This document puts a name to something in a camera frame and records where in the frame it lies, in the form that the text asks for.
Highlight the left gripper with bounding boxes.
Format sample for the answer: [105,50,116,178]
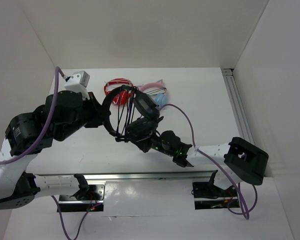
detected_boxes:
[55,91,111,142]

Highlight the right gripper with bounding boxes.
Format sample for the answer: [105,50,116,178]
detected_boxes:
[131,126,175,157]

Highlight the black headset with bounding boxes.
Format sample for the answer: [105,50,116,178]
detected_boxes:
[105,85,163,143]

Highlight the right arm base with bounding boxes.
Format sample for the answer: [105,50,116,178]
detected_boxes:
[191,170,240,210]

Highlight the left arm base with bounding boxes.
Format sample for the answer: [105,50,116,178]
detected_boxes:
[57,174,105,213]

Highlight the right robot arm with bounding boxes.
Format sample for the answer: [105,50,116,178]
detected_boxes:
[134,130,269,196]

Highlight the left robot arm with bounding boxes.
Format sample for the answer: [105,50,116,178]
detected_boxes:
[0,90,111,210]

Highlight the red headphones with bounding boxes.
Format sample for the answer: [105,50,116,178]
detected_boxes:
[103,77,135,105]

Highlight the blue pink cat headphones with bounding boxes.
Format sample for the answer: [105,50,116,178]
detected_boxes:
[137,79,169,110]

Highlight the aluminium front rail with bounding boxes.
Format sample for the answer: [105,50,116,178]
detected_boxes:
[82,170,218,181]

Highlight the aluminium rail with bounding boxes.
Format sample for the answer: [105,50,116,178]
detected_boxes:
[82,170,218,181]
[221,68,265,177]

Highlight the aluminium right rail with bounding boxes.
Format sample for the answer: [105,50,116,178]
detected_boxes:
[221,68,265,177]

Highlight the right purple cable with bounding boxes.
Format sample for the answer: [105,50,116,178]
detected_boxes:
[162,103,258,220]

